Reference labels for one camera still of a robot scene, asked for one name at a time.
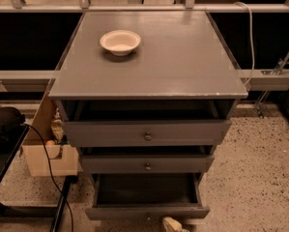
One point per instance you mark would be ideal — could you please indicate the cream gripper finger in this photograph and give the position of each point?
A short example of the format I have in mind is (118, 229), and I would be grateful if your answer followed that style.
(171, 225)

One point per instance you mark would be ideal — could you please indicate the grey bottom drawer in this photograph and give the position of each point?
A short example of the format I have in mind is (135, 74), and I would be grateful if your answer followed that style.
(145, 196)

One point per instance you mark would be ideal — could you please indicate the grey drawer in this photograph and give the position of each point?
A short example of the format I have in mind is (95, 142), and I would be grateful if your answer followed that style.
(119, 164)
(146, 133)
(145, 196)

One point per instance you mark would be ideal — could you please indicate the grey top drawer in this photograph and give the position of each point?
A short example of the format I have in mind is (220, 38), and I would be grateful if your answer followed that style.
(146, 133)

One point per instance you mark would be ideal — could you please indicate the grey middle drawer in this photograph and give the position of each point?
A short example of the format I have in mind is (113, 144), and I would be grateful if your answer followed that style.
(119, 164)

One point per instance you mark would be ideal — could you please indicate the grey wooden drawer cabinet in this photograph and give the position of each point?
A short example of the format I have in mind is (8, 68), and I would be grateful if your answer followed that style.
(180, 71)

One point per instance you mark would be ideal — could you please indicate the cardboard box with items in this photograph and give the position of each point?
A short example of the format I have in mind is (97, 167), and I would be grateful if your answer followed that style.
(45, 155)

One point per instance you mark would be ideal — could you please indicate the black side table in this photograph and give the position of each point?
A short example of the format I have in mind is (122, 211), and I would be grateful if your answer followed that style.
(55, 212)

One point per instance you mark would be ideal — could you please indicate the white paper bowl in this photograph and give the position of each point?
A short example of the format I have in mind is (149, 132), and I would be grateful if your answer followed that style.
(120, 42)

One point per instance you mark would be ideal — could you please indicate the black bag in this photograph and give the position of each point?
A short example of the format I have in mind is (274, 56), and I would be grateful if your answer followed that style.
(10, 119)

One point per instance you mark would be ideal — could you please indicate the metal diagonal strut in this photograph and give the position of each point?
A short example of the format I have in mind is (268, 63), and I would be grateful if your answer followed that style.
(276, 71)

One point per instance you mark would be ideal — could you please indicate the metal rail frame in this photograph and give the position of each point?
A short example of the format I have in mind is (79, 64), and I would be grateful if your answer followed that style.
(34, 81)

